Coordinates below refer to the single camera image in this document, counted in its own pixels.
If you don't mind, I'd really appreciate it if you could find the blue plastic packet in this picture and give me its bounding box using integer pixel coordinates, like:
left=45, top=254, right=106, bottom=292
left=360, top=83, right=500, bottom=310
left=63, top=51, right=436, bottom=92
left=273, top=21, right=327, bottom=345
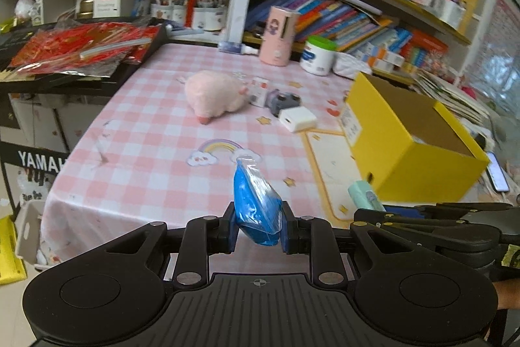
left=234, top=157, right=282, bottom=247

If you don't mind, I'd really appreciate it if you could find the mint green small case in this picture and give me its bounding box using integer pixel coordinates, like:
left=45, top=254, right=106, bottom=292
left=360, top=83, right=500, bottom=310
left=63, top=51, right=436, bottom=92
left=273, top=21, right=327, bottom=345
left=347, top=180, right=385, bottom=212

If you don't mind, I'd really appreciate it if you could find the black smartphone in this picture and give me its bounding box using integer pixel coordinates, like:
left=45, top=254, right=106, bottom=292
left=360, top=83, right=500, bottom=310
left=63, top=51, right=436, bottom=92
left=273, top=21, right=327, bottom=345
left=487, top=152, right=510, bottom=194

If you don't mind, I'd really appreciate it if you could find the pink checkered tablecloth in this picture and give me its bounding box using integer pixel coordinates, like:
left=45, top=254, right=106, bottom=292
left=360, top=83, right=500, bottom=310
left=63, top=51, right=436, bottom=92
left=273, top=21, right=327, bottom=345
left=41, top=44, right=363, bottom=260

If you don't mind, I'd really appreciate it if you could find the yellow cardboard box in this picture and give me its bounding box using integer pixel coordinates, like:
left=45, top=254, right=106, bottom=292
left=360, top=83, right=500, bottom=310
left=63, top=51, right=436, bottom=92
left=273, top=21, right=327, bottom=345
left=338, top=73, right=489, bottom=204

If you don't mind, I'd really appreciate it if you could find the white charger adapter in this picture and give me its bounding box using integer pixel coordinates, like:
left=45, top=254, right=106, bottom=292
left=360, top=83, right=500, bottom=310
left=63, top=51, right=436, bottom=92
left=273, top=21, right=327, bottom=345
left=279, top=107, right=317, bottom=133

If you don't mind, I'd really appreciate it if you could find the grey toy car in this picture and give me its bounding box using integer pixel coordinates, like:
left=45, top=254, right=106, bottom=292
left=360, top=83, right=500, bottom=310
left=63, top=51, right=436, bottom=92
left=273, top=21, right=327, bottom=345
left=265, top=89, right=301, bottom=117

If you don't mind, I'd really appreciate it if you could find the pink plush pig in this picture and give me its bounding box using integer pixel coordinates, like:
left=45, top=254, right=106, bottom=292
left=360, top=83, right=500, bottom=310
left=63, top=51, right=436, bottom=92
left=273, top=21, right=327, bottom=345
left=184, top=70, right=248, bottom=125

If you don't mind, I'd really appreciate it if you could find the stack of papers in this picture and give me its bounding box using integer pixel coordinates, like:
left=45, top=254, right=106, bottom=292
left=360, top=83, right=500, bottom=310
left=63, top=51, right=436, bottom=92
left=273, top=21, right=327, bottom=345
left=413, top=71, right=489, bottom=125

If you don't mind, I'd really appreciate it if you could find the small pink white box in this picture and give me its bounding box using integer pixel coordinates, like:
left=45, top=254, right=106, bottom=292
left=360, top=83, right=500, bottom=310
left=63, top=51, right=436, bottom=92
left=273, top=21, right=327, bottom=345
left=248, top=77, right=270, bottom=107

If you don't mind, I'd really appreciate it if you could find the white tissue pack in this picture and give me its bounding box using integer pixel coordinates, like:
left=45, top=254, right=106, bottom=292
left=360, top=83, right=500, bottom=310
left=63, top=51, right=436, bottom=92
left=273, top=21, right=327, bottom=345
left=332, top=52, right=372, bottom=80

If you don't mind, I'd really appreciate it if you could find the white jar green lid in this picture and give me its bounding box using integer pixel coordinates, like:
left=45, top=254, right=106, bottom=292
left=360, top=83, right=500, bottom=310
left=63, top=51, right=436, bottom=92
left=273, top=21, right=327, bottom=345
left=300, top=35, right=337, bottom=77

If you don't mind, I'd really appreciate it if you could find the small spray bottle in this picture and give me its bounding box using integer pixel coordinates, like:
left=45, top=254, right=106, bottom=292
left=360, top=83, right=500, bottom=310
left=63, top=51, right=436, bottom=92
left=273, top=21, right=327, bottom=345
left=218, top=41, right=259, bottom=56

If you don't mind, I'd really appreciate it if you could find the pink cylindrical dispenser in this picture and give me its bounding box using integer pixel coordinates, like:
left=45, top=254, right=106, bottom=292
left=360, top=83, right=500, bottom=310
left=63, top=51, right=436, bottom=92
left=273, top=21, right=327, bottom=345
left=259, top=6, right=300, bottom=67

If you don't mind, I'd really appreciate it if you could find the red foil decoration pack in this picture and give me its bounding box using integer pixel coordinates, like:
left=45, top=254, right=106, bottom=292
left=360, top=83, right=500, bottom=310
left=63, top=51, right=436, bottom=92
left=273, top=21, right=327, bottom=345
left=1, top=20, right=163, bottom=81

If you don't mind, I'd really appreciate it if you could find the row of colourful books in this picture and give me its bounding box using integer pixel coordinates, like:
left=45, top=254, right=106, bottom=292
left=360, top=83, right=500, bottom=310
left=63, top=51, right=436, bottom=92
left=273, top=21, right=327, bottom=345
left=245, top=0, right=397, bottom=53

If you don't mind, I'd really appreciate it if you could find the white pen cup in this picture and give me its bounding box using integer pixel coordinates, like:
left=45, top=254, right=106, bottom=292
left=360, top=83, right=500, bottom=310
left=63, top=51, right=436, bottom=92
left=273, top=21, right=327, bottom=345
left=439, top=0, right=466, bottom=30

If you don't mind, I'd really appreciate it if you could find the black keyboard piano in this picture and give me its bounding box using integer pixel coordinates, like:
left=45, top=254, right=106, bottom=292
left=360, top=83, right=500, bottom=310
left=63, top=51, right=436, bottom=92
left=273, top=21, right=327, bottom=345
left=1, top=18, right=167, bottom=95

